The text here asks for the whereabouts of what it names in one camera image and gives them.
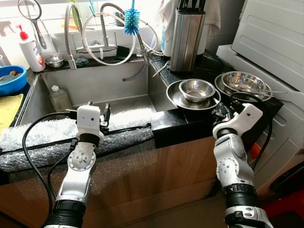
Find small steel bowl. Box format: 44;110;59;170
178;78;217;103

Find steel plate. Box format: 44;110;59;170
166;79;222;111
215;71;274;101

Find stainless steel sink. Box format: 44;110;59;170
19;59;179;126

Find clear plastic bottle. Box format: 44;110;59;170
49;85;73;113

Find medium steel bowl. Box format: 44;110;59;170
222;71;269;95

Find dark scrub pad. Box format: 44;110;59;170
75;57;90;67

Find small orange object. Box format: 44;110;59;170
249;142;262;160

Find long steel spoon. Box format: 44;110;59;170
237;83;289;95

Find tiny steel bowl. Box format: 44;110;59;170
44;55;66;68

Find chrome mixer tap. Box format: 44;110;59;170
81;2;126;53

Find clear bubble wrap sheet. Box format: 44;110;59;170
0;107;164;172

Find white washing machine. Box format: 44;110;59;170
216;45;304;200

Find flexible steel faucet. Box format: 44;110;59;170
64;2;86;70

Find wooden cabinet door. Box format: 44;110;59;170
0;135;224;228

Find steel knife block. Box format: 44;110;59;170
170;12;206;73

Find white soap bottle red pump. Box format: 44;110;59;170
17;25;45;73

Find blue plastic bowl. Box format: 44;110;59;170
0;65;28;97

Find yellow cleaning cloth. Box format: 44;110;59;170
0;94;24;133

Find white ribbed appliance panel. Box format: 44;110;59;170
231;0;304;93

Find blue bottle brush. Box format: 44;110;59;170
123;0;142;36

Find white hanging towel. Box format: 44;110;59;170
159;0;221;38

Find white spray bottle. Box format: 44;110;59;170
0;21;19;67

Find red plastic stool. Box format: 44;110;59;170
261;190;304;228

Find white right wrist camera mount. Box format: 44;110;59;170
213;104;264;138

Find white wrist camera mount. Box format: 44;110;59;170
76;105;104;138
213;104;264;138

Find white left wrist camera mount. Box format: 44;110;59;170
76;105;104;138

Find white looped hose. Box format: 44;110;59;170
82;13;164;66

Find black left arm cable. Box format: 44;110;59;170
21;108;79;215

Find metal wire skimmer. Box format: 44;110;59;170
18;0;48;50

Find black knife handles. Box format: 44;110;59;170
178;0;207;15

